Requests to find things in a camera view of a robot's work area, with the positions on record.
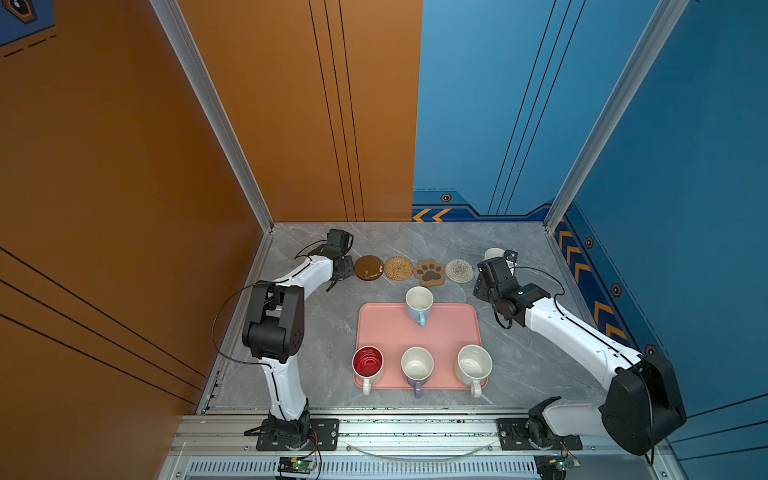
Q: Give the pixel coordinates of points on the left circuit board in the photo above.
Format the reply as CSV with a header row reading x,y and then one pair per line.
x,y
296,467

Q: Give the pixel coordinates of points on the aluminium front rail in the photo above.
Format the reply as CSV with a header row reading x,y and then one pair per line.
x,y
398,444

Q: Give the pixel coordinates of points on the multicolour woven round coaster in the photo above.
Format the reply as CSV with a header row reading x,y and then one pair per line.
x,y
459,271

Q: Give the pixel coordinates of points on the glossy round wooden coaster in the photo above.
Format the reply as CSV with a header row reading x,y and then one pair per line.
x,y
369,268

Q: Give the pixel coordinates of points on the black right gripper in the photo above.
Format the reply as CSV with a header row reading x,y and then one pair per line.
x,y
479,289

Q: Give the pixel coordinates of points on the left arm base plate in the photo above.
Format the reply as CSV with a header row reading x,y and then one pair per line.
x,y
321,433

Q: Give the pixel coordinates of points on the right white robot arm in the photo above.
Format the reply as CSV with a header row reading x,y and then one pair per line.
x,y
643,404

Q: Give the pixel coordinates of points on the woven rattan round coaster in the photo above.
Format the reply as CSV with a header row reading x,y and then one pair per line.
x,y
398,268

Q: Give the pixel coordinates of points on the aluminium corner post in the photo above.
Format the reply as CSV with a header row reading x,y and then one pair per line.
x,y
653,38
177,31

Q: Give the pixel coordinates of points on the light blue mug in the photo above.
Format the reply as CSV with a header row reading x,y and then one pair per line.
x,y
419,301

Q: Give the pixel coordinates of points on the red inside white mug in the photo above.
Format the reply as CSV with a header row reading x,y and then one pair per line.
x,y
368,367

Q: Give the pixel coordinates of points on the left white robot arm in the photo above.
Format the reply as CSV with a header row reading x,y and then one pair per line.
x,y
274,330

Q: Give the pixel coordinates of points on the purple handled white mug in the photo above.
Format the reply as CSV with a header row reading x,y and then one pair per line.
x,y
417,365

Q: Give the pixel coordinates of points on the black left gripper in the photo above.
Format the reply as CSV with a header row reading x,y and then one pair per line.
x,y
348,266

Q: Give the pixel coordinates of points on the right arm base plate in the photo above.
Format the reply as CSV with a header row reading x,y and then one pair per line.
x,y
510,433

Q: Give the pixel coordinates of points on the aluminium corner post right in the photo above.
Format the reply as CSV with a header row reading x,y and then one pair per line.
x,y
653,38

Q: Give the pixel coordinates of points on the right circuit board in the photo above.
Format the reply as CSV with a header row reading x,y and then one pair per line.
x,y
555,468

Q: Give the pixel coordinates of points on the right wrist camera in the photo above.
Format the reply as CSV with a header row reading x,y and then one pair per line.
x,y
511,257

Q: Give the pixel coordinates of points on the pink rectangular tray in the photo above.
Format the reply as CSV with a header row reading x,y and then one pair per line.
x,y
449,327

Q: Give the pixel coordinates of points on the aluminium corner post left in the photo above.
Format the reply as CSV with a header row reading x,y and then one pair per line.
x,y
177,31

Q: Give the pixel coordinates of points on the circuit board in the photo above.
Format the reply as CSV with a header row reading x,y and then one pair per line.
x,y
296,467
555,468

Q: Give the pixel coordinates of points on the cork paw print coaster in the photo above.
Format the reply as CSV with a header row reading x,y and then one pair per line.
x,y
430,273

